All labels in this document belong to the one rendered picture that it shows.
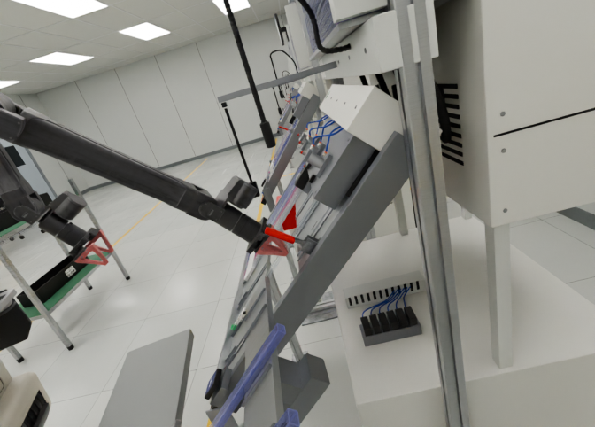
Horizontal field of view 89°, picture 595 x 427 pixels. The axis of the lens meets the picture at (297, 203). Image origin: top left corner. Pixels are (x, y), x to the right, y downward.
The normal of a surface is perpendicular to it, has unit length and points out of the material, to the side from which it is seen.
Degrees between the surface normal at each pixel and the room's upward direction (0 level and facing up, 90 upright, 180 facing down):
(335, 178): 90
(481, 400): 90
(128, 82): 90
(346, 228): 90
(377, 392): 0
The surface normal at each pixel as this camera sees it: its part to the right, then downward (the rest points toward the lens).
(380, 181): 0.03, 0.37
